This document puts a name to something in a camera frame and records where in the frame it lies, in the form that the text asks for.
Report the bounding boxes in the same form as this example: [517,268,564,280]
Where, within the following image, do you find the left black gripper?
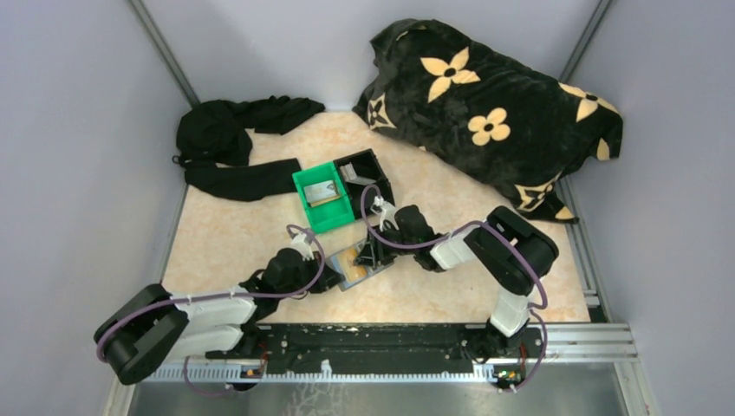
[277,250,344,301]

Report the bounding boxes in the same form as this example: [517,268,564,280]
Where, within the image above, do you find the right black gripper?
[354,224,419,268]

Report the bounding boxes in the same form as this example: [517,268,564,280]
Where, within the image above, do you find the gold VIP card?
[337,248,368,283]

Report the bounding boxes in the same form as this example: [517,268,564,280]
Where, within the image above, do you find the green plastic bin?
[292,162,355,234]

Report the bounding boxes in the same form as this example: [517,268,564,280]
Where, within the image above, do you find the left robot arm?
[94,249,343,385]

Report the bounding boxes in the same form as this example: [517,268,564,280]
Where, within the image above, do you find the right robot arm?
[342,199,559,357]

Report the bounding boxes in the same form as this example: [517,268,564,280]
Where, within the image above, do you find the cards in black bin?
[339,163,376,186]

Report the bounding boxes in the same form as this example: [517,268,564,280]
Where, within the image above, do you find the black plastic bin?
[333,148,395,220]

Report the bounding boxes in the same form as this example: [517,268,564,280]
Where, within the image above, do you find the black floral plush blanket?
[354,18,623,224]

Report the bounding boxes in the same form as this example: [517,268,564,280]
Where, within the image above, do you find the black cloth garment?
[172,95,325,202]

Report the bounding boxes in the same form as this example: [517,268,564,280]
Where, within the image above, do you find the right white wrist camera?
[370,196,399,231]

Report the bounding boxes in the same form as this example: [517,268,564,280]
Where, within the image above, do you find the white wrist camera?
[290,231,323,261]
[370,196,399,231]

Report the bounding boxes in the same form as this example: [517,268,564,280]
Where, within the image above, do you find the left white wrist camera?
[290,231,323,261]

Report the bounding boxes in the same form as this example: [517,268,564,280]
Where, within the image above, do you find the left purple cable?
[94,224,328,399]

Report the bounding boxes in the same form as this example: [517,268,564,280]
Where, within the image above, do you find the purple cable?
[359,183,550,393]
[94,224,328,399]

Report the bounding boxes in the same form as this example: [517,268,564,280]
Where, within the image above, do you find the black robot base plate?
[205,323,542,375]

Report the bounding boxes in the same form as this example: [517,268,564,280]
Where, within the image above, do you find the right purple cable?
[359,183,550,393]

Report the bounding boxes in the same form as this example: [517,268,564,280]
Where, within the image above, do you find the aluminium frame rail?
[121,323,638,388]

